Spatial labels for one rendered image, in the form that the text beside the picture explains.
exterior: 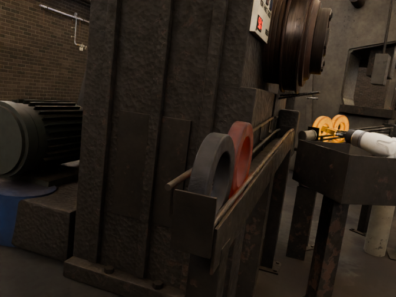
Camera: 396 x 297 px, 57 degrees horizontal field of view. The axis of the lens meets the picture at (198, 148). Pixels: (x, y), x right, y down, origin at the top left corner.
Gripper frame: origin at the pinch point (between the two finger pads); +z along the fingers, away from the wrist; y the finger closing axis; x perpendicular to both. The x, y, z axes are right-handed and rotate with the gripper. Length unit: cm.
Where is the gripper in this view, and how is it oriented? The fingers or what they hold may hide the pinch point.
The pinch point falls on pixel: (323, 128)
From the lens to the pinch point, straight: 220.1
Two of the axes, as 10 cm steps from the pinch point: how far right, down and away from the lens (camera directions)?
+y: 8.1, 0.1, 5.8
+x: 1.7, -9.6, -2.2
